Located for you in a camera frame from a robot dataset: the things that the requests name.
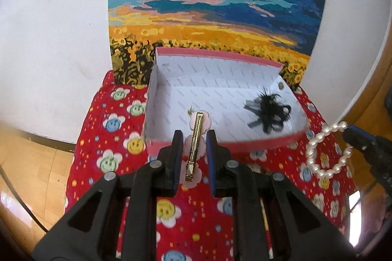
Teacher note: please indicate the small stud earring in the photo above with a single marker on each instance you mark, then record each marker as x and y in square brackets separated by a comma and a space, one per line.
[190, 110]

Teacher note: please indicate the gold hair clip pink flowers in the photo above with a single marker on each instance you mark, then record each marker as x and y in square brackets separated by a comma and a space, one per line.
[196, 138]

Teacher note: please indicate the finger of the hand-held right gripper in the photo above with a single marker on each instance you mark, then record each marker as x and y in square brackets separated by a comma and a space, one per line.
[347, 136]
[363, 133]

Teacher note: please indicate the sunflower field painting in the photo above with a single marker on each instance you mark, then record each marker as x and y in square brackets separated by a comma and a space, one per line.
[214, 3]

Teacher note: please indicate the black feather hair accessory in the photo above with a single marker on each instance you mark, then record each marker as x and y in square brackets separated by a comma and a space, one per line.
[271, 109]

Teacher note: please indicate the red smiley flower cloth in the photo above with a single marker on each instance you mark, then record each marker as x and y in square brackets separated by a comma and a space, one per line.
[196, 218]

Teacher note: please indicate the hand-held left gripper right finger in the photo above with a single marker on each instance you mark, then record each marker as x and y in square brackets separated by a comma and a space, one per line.
[211, 163]

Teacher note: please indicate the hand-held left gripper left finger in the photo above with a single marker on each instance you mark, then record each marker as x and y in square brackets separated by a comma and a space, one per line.
[177, 163]

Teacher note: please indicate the pink cardboard box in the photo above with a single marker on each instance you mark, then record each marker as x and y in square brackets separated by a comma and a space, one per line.
[220, 89]

